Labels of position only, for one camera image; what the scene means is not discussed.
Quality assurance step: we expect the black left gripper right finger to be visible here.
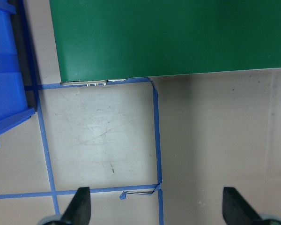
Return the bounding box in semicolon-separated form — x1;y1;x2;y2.
222;187;262;225

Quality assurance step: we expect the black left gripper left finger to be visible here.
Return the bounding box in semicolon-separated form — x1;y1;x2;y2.
60;187;91;225

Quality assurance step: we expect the blue bin at left arm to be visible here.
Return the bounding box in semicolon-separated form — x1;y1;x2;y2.
0;0;35;135

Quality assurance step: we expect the green conveyor belt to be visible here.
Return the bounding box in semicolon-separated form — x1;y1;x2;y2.
50;0;281;83

